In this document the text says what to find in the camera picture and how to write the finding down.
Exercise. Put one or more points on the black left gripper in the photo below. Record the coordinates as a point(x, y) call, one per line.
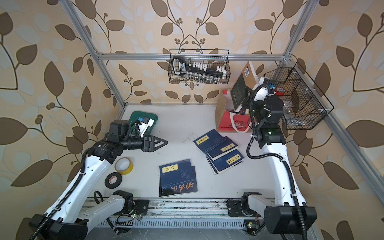
point(149, 148)

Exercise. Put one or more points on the brown and black book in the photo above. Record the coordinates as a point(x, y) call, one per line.
point(248, 79)

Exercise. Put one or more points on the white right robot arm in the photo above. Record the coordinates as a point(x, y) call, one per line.
point(288, 213)

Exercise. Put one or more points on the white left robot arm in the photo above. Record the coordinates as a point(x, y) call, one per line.
point(64, 219)

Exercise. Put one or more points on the red and burlap canvas bag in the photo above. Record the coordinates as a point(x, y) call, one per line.
point(227, 121)

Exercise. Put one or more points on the red tape roll in basket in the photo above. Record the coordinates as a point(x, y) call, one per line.
point(280, 91)

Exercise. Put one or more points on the green plastic tool case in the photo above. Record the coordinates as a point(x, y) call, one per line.
point(138, 114)

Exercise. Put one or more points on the yellow tape roll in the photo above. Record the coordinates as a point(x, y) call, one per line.
point(124, 166)

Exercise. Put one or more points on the dark book large white characters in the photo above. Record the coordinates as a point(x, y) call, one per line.
point(190, 186)

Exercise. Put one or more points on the navy book yellow label front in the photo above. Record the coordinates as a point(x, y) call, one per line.
point(174, 174)

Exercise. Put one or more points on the black tape roll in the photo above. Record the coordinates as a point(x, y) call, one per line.
point(113, 180)

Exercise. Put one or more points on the navy book with yellow label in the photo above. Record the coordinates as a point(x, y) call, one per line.
point(223, 148)

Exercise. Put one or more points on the socket wrench set in basket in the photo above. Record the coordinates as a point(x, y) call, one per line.
point(193, 68)

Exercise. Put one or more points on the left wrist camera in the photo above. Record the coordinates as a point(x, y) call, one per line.
point(143, 126)

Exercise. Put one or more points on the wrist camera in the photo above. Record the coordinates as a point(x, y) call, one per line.
point(265, 88)
point(143, 126)

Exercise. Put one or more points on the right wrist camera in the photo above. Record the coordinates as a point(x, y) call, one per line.
point(265, 88)

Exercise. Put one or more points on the black wire basket right wall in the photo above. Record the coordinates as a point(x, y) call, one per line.
point(305, 103)

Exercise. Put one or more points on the black wire basket wall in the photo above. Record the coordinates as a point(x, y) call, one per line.
point(209, 55)
point(305, 103)

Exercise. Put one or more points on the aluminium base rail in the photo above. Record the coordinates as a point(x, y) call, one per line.
point(185, 213)

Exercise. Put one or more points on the black wire basket back wall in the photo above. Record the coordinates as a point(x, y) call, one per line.
point(209, 55)

